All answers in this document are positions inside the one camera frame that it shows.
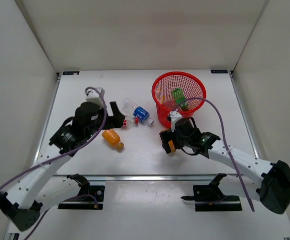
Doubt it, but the clear ribbed water bottle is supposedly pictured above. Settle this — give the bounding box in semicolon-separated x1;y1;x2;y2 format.
163;100;177;111

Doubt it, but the blue label clear bottle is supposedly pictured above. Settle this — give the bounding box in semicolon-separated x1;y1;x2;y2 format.
122;98;154;126

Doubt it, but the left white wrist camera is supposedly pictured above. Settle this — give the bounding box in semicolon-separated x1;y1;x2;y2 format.
85;87;105;108

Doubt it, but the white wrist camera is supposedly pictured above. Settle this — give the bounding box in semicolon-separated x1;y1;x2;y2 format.
166;110;183;132
85;87;105;108

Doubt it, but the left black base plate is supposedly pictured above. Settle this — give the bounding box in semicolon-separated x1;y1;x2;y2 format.
58;181;105;211

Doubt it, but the red label clear bottle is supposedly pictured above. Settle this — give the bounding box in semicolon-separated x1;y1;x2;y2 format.
122;115;139;129

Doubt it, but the red plastic mesh bin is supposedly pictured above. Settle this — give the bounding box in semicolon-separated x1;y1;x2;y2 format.
152;71;206;128

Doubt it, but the black corner label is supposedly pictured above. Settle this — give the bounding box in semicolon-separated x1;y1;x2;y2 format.
210;69;228;74
62;71;80;76

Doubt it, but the aluminium table rail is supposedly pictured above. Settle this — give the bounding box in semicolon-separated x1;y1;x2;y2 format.
37;70;256;181

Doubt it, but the green soda bottle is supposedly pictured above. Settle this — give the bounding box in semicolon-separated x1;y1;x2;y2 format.
171;88;188;111

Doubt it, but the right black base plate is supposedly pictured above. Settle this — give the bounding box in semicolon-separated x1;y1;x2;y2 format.
181;185;242;212

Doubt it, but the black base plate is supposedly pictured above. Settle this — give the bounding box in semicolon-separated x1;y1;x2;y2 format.
58;181;105;211
181;185;242;212

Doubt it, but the orange juice bottle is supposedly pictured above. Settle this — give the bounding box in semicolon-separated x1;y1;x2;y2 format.
102;129;124;151
159;128;177;155

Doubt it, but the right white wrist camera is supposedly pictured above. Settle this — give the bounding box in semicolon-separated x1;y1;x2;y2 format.
166;110;183;132

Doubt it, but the left black corner label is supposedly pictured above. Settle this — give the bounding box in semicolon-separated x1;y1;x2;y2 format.
62;71;80;76

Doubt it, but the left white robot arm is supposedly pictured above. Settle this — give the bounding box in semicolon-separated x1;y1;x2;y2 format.
0;101;125;232

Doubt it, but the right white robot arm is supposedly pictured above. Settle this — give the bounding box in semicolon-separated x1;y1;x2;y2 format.
160;113;290;214

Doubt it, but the right black corner label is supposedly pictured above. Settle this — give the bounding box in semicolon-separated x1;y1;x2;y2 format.
210;69;228;74

